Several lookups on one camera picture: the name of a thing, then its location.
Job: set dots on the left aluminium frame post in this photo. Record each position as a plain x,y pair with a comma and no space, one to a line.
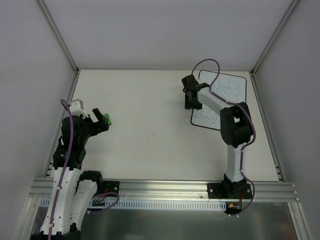
70,88

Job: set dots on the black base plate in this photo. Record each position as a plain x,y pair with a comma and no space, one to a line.
222,190
111,187

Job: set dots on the green whiteboard eraser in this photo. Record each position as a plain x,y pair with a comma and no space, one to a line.
107,116

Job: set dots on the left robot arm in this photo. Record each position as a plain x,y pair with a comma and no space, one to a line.
72,188

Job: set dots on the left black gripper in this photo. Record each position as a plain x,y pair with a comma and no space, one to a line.
96,124

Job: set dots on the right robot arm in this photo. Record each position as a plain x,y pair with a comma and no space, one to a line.
236,130

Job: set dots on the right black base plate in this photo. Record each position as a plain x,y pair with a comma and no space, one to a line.
222,190

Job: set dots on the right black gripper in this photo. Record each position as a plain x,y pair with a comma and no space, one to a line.
191,100

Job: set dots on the aluminium mounting rail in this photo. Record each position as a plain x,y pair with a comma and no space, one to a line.
180,190

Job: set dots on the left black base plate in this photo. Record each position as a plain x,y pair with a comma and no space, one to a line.
111,187

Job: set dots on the white slotted cable duct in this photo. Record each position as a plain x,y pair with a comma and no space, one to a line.
134,204

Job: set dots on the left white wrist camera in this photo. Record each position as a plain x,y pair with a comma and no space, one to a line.
77,107

